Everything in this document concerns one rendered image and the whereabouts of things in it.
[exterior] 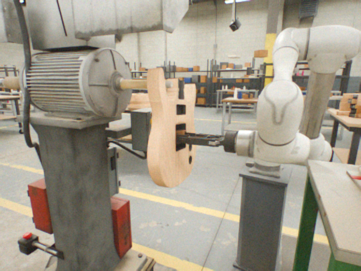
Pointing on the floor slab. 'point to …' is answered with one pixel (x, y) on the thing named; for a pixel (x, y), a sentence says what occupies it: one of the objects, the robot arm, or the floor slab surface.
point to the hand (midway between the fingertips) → (182, 137)
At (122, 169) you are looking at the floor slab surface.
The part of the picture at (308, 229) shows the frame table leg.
